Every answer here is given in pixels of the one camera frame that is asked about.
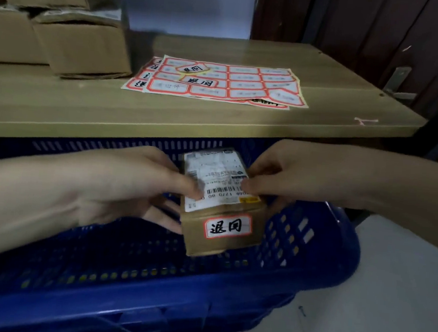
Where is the person's left hand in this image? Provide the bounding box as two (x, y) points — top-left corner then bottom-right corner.
(72, 140), (209, 237)

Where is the person's right hand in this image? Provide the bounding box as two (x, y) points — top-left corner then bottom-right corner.
(239, 136), (363, 223)

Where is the small labelled cardboard parcel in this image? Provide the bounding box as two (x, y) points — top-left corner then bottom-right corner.
(174, 143), (275, 263)

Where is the person's right forearm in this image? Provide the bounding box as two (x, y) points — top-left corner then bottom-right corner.
(349, 147), (438, 257)

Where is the person's left forearm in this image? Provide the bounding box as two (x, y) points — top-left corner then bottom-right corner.
(0, 144), (88, 275)

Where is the large red-bordered sticker sheet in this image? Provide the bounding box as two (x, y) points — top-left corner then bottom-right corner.
(142, 53), (312, 111)

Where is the blue plastic basket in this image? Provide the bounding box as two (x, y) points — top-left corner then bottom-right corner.
(0, 113), (371, 332)

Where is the partly covered red-bordered sticker sheet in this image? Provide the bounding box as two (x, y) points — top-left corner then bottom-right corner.
(120, 53), (165, 94)

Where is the cardboard box with torn flaps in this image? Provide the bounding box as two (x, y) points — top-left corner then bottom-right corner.
(27, 10), (138, 85)

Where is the dark brown door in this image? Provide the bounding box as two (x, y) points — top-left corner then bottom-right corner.
(246, 0), (438, 119)

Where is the plain cardboard box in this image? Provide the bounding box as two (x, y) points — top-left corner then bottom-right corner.
(0, 8), (54, 69)

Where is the metal door handle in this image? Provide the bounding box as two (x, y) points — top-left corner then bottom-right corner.
(381, 65), (420, 102)

